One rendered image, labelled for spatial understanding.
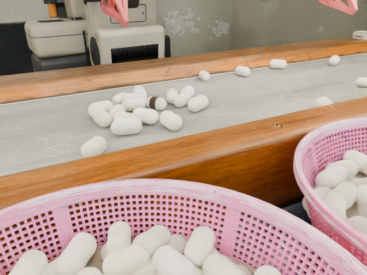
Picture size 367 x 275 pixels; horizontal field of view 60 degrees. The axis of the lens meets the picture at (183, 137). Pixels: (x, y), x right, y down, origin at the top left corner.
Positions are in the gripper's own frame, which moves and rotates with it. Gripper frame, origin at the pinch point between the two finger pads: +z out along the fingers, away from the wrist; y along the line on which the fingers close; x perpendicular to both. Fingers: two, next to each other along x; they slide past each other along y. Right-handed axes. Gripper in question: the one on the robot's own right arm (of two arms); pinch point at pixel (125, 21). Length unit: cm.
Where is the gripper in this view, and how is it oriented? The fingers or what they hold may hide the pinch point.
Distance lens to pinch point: 58.0
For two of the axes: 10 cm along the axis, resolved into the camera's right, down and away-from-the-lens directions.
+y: 9.0, -2.0, 3.8
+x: -2.5, 4.6, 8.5
